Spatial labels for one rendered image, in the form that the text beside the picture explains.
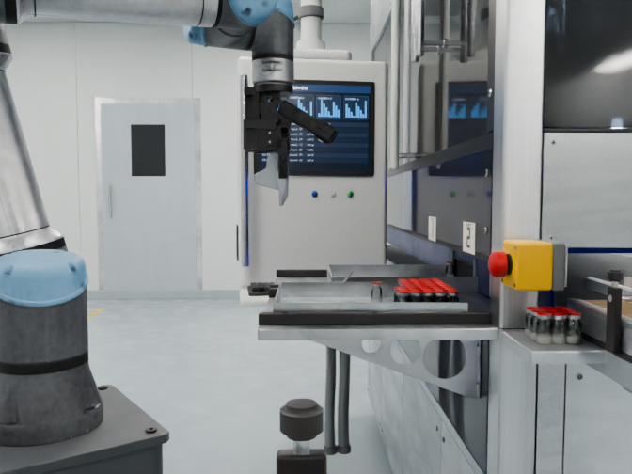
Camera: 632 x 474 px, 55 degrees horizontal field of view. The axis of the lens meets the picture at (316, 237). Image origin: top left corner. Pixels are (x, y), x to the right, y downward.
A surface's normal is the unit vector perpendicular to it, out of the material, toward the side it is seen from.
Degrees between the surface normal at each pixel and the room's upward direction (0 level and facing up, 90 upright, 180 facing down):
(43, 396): 72
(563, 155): 90
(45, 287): 87
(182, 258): 90
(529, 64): 90
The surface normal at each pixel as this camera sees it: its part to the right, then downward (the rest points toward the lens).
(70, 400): 0.76, -0.26
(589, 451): 0.02, 0.07
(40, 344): 0.40, 0.06
